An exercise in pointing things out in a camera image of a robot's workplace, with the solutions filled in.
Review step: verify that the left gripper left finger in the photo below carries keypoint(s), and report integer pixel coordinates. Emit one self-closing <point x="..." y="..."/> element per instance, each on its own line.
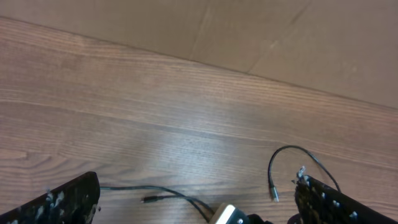
<point x="74" y="202"/>

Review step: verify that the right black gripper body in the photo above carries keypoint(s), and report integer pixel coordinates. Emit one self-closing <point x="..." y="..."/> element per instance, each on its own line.
<point x="239" y="217"/>

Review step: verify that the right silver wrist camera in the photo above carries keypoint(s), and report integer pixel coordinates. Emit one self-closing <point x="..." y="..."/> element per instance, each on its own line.
<point x="223" y="214"/>

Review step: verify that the black USB cable short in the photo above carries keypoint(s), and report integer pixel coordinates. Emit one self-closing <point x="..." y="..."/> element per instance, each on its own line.
<point x="202" y="208"/>

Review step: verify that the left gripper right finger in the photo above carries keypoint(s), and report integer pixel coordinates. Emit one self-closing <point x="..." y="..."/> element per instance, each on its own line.
<point x="319" y="203"/>

